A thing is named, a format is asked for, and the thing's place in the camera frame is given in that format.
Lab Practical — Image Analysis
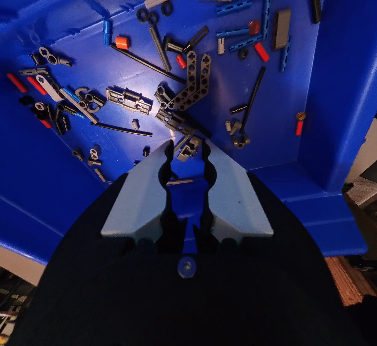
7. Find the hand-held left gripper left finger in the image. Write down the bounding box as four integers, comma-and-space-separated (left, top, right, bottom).
101, 140, 188, 254

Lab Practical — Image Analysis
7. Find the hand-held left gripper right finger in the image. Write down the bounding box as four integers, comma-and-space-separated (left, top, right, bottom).
193, 140, 274, 254

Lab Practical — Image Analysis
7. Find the blue plastic bin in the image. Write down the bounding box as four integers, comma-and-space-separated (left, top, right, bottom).
0, 0, 377, 265

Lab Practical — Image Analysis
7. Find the black steering link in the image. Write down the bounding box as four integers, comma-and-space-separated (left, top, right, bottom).
163, 26, 209, 53

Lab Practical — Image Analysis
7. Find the grey perpendicular connector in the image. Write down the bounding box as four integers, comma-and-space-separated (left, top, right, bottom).
231, 134, 251, 149

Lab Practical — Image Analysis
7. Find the dark grey holed plate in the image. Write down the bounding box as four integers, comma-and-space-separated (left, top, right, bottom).
105, 87, 153, 115
156, 109, 195, 136

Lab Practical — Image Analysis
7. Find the light grey axle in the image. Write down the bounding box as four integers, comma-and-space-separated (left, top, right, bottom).
60, 88, 98, 124

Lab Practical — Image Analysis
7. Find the long thin black axle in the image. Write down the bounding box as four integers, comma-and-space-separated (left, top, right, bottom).
240, 67, 266, 134
110, 44, 186, 84

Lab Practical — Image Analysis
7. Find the wooden board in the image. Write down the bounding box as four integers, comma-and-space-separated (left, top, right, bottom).
324, 256, 377, 307

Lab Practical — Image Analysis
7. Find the grey bent liftarm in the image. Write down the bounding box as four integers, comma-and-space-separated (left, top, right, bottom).
178, 54, 212, 111
167, 51, 197, 110

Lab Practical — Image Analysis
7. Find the light grey thin liftarm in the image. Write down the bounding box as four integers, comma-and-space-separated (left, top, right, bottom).
36, 75, 65, 102

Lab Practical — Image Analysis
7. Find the long blue pin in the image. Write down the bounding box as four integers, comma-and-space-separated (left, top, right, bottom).
216, 28, 251, 39
216, 0, 253, 16
230, 34, 263, 52
263, 0, 273, 40
280, 37, 292, 72

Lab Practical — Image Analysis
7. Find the grey pin connector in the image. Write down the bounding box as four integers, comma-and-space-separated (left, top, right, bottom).
39, 47, 72, 66

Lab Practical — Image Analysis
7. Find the dark grey axle pin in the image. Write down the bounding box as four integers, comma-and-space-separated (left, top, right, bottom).
19, 67, 49, 76

